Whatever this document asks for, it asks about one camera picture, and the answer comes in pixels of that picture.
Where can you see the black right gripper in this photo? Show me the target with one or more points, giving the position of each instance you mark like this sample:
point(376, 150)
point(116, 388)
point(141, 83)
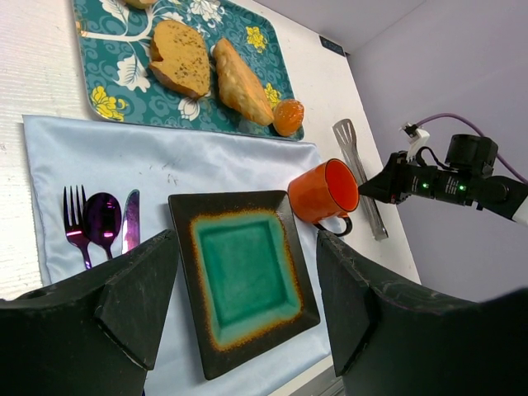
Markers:
point(465, 177)

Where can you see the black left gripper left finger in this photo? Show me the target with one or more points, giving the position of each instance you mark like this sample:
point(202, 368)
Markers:
point(95, 333)

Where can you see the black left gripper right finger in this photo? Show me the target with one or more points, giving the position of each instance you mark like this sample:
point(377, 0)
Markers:
point(392, 336)

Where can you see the metal serving tongs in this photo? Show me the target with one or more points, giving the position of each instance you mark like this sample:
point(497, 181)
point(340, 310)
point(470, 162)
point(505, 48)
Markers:
point(345, 135)

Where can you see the sesame round bun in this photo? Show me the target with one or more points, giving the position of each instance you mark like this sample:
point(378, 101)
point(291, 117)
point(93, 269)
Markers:
point(288, 117)

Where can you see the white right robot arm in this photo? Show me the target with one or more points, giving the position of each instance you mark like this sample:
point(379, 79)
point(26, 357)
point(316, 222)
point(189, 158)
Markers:
point(513, 208)

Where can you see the long golden bread roll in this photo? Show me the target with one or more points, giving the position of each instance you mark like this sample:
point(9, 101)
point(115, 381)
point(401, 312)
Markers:
point(239, 87)

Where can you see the brown bread slice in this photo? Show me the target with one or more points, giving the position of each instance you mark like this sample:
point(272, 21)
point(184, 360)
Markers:
point(179, 59)

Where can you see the orange mug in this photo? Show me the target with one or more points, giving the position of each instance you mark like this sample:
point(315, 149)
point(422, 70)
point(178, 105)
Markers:
point(326, 191)

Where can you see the purple fork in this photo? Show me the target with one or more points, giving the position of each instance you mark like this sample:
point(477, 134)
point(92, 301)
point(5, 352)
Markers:
point(73, 202)

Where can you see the purple knife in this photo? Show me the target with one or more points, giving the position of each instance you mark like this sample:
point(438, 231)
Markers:
point(130, 226)

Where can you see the square black teal plate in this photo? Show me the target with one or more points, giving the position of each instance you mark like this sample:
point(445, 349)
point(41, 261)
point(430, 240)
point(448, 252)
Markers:
point(246, 277)

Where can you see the right blue table label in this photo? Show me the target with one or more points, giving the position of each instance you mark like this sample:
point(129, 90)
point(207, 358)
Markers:
point(332, 46)

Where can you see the teal floral tray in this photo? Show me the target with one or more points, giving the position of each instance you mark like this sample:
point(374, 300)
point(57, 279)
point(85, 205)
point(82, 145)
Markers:
point(114, 40)

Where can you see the small round bun top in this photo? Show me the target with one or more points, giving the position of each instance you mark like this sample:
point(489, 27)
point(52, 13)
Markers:
point(140, 4)

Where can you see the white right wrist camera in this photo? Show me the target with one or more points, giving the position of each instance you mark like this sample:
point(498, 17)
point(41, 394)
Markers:
point(417, 138)

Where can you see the aluminium table frame rail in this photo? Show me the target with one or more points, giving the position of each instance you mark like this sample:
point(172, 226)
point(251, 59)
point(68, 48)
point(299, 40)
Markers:
point(319, 379)

